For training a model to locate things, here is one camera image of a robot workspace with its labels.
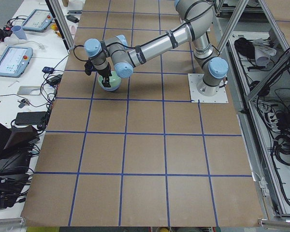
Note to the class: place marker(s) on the green bowl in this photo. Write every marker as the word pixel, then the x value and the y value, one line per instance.
pixel 113 79

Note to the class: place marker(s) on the white paper roll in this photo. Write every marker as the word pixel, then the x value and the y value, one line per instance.
pixel 263 53

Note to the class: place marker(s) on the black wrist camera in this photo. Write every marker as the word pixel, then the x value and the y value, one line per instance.
pixel 89 68

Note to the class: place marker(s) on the far teach pendant tablet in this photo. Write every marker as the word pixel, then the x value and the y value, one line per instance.
pixel 37 21

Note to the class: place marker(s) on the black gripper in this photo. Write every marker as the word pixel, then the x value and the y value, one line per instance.
pixel 105 72

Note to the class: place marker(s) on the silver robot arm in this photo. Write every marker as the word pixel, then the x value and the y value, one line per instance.
pixel 196 16

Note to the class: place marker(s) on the teach pendant tablet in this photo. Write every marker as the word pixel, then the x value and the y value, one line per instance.
pixel 37 21
pixel 14 61

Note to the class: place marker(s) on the small blue black box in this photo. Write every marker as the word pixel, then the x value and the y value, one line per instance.
pixel 48 70

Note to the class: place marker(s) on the black power adapter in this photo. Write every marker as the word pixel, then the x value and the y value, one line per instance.
pixel 29 118

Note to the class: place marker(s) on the aluminium frame post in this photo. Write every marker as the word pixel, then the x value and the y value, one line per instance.
pixel 60 20

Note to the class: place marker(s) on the blue plastic cup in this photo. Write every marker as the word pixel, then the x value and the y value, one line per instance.
pixel 19 32

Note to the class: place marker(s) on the blue bowl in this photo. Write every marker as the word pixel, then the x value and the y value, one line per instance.
pixel 110 87

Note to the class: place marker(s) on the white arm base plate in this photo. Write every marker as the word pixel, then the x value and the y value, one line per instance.
pixel 201 93

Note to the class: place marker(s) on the near teach pendant tablet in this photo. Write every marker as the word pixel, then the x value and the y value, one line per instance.
pixel 14 61

